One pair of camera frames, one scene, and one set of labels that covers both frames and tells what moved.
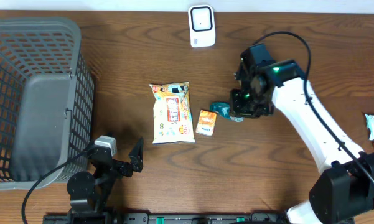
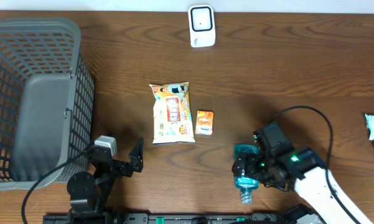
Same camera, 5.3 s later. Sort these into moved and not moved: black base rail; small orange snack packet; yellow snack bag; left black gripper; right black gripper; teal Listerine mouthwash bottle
Moved: teal Listerine mouthwash bottle; right black gripper
Not moved: small orange snack packet; black base rail; yellow snack bag; left black gripper
